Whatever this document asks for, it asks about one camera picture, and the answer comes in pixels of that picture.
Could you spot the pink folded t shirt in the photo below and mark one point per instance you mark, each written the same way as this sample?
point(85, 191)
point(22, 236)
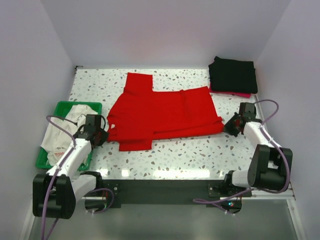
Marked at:
point(243, 95)

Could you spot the green plastic basket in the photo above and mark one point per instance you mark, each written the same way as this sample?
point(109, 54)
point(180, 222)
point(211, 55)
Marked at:
point(65, 105)

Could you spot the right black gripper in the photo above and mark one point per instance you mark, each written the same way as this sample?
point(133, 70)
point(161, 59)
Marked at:
point(227, 127)

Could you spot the white t shirt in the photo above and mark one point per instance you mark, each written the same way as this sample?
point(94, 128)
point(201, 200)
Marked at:
point(62, 135)

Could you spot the aluminium frame rail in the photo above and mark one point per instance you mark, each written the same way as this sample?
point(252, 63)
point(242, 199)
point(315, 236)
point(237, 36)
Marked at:
point(262, 195)

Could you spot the red t shirt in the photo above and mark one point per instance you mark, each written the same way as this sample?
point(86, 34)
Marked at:
point(141, 115)

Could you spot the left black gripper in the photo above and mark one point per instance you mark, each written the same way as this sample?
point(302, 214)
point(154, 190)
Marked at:
point(104, 136)

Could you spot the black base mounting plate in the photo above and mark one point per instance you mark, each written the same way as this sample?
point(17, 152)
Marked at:
point(214, 193)

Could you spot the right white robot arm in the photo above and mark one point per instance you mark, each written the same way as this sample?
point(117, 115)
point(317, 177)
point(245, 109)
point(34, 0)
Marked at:
point(270, 167)

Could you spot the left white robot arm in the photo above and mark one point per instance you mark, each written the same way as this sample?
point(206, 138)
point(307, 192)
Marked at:
point(56, 192)

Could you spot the black folded t shirt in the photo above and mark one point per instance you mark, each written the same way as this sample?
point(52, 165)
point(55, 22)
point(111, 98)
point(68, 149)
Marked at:
point(235, 76)

